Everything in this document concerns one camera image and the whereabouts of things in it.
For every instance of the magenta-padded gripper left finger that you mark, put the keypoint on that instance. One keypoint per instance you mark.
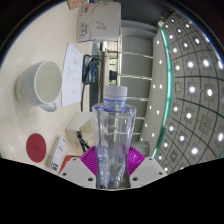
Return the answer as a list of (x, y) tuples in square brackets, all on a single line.
[(87, 159)]

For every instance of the white paper sheet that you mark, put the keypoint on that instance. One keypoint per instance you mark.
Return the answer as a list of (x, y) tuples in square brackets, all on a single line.
[(71, 73)]

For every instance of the black desk phone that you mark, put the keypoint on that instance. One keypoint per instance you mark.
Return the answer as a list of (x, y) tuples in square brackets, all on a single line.
[(88, 70)]

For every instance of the beige desk organizer box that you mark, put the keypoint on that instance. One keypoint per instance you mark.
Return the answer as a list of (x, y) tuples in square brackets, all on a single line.
[(75, 128)]

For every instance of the black stapler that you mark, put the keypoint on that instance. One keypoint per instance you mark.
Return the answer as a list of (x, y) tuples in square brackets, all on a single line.
[(82, 140)]

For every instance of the flat round red coaster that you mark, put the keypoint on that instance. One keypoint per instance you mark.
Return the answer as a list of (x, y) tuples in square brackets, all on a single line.
[(36, 148)]

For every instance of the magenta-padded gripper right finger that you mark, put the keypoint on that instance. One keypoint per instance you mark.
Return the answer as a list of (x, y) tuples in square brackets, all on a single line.
[(136, 159)]

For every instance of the flat brown cardboard piece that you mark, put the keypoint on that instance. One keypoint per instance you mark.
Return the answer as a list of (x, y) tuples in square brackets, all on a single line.
[(75, 3)]

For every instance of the white printed carton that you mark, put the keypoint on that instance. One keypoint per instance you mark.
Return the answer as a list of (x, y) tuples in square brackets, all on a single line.
[(98, 21)]

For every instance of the white ceramic mug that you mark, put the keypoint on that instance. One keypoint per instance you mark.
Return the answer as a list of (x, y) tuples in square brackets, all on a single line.
[(30, 86)]

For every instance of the clear plastic water bottle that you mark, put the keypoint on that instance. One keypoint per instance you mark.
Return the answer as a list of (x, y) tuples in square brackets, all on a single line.
[(114, 133)]

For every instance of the group of ceiling lights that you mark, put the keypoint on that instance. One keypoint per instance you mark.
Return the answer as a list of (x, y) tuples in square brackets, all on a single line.
[(192, 89)]

